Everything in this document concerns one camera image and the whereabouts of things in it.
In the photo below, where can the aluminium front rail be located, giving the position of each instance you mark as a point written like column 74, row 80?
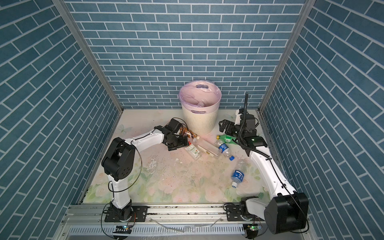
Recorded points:
column 195, row 213

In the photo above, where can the white bin with pink liner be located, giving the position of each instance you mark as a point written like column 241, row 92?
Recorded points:
column 200, row 103

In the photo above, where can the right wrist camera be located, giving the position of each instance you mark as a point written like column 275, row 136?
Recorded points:
column 239, row 113

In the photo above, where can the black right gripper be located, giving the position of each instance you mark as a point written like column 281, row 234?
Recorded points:
column 229, row 131

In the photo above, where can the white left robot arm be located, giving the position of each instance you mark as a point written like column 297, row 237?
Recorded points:
column 118, row 161

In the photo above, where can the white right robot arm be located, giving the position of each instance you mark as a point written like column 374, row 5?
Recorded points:
column 287, row 210

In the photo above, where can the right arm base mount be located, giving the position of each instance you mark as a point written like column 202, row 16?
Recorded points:
column 237, row 213

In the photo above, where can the brown drink bottle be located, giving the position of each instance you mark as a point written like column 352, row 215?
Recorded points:
column 189, row 134

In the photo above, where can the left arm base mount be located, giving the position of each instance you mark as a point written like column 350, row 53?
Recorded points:
column 128, row 214

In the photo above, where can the clear bottle red white label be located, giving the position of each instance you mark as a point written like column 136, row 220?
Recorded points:
column 193, row 151

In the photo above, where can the frosted clear tall bottle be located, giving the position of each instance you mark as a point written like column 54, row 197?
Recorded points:
column 208, row 148

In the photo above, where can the water bottle blue label white cap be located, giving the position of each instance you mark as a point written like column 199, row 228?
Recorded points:
column 239, row 173

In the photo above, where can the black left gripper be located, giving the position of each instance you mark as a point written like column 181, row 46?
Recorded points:
column 181, row 143

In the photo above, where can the clear bottle blue cap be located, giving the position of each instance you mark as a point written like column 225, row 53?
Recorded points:
column 225, row 150

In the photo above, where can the green soda bottle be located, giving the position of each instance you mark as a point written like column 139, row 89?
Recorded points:
column 226, row 138

